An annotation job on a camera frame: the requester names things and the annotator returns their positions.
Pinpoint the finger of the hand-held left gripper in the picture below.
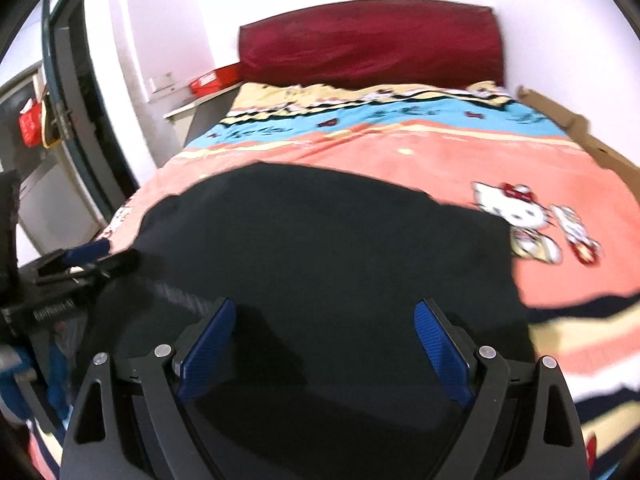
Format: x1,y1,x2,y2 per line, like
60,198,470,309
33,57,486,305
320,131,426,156
75,251,143,286
60,239,112,267

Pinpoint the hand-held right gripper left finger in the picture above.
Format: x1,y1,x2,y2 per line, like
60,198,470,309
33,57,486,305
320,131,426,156
60,297,237,480

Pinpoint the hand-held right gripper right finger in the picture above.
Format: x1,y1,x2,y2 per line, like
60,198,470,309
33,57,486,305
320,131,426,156
414,299,591,480

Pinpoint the black hooded puffer jacket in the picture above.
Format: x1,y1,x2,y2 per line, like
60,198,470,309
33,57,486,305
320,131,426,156
70,162,533,480

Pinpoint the grey metal door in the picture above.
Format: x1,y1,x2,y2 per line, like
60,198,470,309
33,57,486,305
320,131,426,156
0,62,108,266

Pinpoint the person's blue clothing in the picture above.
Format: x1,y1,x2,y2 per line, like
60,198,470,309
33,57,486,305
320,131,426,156
0,345,71,431

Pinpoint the yellow bag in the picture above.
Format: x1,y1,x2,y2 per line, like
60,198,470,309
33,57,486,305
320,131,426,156
41,95,63,150

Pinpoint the red plastic bag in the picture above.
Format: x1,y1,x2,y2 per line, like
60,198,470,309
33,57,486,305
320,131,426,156
19,102,46,148

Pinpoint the dark green door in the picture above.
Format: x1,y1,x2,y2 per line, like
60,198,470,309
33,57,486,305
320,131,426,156
40,0,141,226

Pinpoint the white bedside table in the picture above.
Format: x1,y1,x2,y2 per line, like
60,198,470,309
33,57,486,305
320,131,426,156
165,82,243,148

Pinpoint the cartoon cat printed blanket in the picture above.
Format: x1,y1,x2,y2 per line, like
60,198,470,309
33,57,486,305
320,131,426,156
25,80,640,480

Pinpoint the red box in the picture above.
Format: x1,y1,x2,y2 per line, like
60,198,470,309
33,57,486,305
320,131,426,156
189,62,243,96

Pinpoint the brown cardboard sheet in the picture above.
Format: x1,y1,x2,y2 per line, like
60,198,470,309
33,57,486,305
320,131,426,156
515,85,640,181

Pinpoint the dark red padded headboard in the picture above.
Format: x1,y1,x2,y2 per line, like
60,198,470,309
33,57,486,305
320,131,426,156
237,0,505,88

